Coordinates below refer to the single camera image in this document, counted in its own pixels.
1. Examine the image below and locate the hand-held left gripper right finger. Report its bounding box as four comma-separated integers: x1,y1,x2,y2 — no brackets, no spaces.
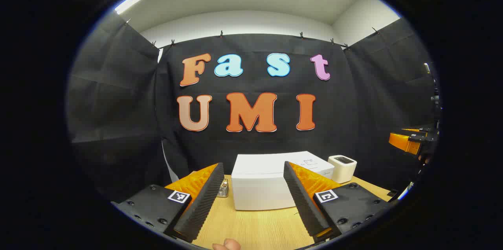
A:
284,161,392,243

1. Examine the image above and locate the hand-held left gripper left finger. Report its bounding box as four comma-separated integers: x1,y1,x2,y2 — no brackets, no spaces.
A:
111,162,224,243

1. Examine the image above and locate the white microwave oven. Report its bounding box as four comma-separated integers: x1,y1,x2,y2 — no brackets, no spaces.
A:
231,151,335,211

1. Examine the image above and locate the white toaster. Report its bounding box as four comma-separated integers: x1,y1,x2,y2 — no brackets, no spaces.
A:
328,155,357,184

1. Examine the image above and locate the black backdrop cloth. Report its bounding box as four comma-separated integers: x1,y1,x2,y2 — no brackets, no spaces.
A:
67,12,441,203

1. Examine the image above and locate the row of black cloth clips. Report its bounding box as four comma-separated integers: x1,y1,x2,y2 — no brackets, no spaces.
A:
125,18,380,50

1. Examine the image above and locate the ceiling strip light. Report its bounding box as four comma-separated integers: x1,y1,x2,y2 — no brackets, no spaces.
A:
115,0,143,15

